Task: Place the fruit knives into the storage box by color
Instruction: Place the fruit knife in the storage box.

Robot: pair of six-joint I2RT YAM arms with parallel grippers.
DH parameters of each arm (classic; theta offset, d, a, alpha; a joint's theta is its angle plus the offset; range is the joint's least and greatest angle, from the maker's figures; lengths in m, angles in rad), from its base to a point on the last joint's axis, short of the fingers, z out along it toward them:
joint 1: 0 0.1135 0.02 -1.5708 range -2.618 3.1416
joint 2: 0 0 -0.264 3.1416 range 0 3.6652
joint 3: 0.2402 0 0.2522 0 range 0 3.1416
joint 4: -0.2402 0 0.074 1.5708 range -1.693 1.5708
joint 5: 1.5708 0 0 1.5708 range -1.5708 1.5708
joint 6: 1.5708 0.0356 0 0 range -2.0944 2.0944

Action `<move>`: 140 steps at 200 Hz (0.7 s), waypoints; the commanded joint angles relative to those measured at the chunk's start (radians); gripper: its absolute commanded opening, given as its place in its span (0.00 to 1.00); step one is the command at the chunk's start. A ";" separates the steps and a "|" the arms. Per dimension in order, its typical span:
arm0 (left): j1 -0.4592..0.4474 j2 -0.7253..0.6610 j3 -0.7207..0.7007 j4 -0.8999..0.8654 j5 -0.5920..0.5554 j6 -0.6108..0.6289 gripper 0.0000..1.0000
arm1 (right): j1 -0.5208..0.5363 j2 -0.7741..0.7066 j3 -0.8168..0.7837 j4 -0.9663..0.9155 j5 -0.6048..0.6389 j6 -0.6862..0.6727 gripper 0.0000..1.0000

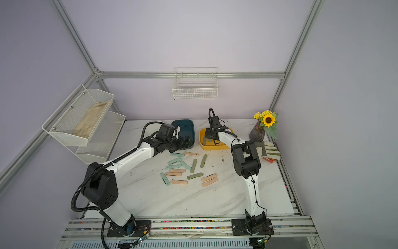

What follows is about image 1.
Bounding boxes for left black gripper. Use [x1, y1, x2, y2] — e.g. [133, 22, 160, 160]
[165, 135, 194, 154]

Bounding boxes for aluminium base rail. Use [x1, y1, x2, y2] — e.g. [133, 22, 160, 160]
[61, 216, 319, 241]

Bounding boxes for beige cloth in shelf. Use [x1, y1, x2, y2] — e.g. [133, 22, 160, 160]
[73, 101, 109, 139]

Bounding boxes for white mesh two-tier shelf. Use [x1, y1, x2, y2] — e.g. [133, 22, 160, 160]
[42, 84, 125, 165]

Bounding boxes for mint knife short middle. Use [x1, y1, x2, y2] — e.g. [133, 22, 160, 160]
[179, 160, 191, 171]

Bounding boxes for yellow storage box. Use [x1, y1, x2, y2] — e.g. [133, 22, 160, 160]
[199, 128, 229, 151]

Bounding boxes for purple glass vase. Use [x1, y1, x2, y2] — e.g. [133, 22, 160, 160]
[249, 121, 265, 142]

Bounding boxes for mint knife far left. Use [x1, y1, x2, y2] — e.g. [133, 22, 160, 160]
[160, 173, 171, 186]

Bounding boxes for pink knife upper left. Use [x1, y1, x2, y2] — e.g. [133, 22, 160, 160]
[170, 169, 186, 173]

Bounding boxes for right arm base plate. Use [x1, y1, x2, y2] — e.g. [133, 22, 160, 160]
[231, 218, 274, 236]

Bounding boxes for pink knife middle left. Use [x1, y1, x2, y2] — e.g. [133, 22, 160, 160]
[165, 172, 182, 177]

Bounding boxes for pink knife top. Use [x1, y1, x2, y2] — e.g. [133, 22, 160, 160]
[183, 151, 199, 157]

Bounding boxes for white wire wall basket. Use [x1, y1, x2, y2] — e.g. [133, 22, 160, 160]
[172, 67, 219, 101]

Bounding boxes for dark teal storage box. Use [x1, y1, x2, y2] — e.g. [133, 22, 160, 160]
[172, 119, 195, 150]

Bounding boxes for pink knife right upper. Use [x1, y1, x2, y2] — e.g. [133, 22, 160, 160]
[201, 173, 218, 182]

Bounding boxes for mint knife lower middle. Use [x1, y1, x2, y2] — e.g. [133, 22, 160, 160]
[165, 164, 182, 170]

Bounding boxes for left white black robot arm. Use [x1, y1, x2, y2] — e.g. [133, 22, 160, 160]
[70, 121, 195, 233]

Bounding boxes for white green work glove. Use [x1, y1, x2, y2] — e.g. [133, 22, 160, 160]
[255, 141, 281, 163]

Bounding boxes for mint knife upper middle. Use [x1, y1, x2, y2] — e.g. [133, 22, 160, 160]
[167, 157, 182, 166]

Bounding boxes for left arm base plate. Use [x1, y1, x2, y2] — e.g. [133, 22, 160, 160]
[107, 220, 152, 238]

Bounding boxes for mint knife top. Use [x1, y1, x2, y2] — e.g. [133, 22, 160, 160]
[170, 153, 185, 157]

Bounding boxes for pink knife bottom left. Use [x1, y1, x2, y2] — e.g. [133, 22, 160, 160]
[170, 179, 188, 185]

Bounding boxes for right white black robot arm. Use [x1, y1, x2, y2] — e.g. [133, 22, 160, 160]
[205, 128, 268, 234]

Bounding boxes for yellow sunflower bouquet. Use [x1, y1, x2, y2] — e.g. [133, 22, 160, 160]
[254, 110, 278, 139]

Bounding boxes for aluminium frame struts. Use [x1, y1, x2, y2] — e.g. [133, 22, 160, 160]
[1, 1, 324, 196]

